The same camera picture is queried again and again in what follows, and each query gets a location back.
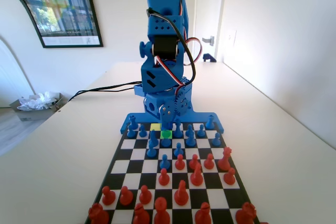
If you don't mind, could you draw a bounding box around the red pawn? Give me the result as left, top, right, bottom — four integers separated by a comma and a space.
188, 154, 200, 169
223, 167, 237, 186
203, 153, 215, 170
101, 186, 116, 206
138, 185, 153, 206
174, 154, 186, 171
157, 168, 171, 187
119, 186, 134, 206

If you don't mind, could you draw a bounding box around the black white chessboard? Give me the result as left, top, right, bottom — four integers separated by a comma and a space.
83, 121, 263, 224

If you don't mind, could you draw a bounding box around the red knight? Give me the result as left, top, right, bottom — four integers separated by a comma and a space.
190, 163, 205, 187
174, 180, 190, 206

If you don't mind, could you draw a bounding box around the red king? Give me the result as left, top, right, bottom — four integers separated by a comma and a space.
153, 197, 171, 224

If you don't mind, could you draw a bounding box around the white door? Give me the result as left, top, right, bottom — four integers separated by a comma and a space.
193, 0, 227, 62

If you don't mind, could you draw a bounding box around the red bishop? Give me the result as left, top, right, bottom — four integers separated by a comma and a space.
132, 202, 151, 224
194, 202, 213, 224

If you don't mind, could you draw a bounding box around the red rook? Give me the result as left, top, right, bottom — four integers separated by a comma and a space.
88, 202, 110, 224
235, 202, 257, 224

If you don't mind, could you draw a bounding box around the clear plastic wrap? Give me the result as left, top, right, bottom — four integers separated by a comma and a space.
17, 91, 60, 111

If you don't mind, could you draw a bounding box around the cardboard box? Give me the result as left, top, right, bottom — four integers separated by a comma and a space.
9, 92, 65, 122

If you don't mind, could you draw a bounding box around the black framed poster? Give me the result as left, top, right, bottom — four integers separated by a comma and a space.
0, 0, 104, 49

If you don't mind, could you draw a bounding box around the white arched furniture panel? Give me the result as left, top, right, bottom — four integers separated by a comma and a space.
0, 0, 45, 109

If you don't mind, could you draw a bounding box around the blue base plate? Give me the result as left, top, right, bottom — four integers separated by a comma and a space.
119, 104, 226, 135

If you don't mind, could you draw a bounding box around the red white servo wire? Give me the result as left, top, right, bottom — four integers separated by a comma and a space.
154, 36, 204, 87

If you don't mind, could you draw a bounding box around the black camera cable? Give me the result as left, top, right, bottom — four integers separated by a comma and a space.
145, 7, 197, 87

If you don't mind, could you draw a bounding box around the black power cable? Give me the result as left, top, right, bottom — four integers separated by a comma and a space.
78, 87, 137, 95
67, 81, 143, 102

